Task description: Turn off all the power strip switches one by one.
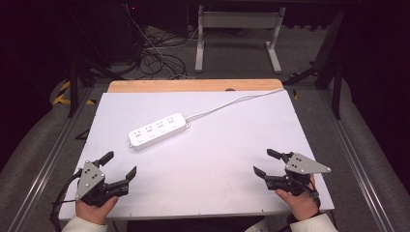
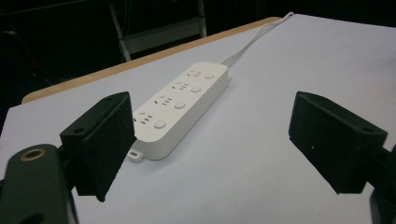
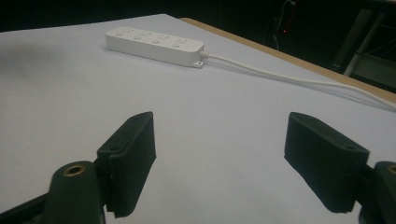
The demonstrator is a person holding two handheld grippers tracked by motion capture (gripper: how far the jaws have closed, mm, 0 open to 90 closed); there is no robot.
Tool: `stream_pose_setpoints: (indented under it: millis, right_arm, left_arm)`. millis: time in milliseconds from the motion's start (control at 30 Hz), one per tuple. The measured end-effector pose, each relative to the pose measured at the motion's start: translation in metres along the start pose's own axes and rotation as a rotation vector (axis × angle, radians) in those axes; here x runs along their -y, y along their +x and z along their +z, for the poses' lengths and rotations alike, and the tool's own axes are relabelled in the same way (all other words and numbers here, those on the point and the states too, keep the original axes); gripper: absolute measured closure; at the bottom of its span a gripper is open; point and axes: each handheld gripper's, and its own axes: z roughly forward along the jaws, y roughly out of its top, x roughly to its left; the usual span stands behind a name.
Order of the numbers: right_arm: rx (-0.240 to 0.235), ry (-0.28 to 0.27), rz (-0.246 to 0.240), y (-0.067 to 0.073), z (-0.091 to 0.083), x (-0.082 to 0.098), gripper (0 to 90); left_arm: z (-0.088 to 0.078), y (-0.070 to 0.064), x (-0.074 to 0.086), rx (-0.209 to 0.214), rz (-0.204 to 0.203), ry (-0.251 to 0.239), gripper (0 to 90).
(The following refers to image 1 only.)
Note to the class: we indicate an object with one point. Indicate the black tripod stand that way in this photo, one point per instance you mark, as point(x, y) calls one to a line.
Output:
point(73, 87)
point(336, 80)

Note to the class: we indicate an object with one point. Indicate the white power strip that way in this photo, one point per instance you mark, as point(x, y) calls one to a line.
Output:
point(158, 130)

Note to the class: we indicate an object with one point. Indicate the yellow black hazard tape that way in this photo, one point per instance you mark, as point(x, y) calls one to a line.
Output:
point(63, 93)

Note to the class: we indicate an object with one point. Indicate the white table cover board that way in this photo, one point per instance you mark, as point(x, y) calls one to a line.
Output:
point(209, 167)

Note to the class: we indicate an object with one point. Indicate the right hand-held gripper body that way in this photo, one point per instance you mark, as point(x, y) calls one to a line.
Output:
point(301, 164)

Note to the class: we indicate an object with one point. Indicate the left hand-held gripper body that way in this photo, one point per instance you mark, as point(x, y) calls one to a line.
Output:
point(90, 179)

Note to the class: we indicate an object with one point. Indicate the white metal stand frame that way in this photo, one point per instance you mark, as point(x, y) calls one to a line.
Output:
point(238, 20)

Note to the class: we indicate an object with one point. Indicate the person's right hand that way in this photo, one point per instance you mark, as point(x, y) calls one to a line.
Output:
point(301, 206)

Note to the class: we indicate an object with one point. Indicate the person's dark clothing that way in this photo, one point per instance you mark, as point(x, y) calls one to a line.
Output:
point(193, 225)

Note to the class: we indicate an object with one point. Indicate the person's left hand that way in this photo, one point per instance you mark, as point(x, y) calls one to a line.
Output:
point(93, 213)

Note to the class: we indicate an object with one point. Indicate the wooden table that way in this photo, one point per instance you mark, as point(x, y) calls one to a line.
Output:
point(193, 85)

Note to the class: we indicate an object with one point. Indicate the aluminium floor rail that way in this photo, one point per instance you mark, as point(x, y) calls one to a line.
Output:
point(48, 167)
point(354, 161)

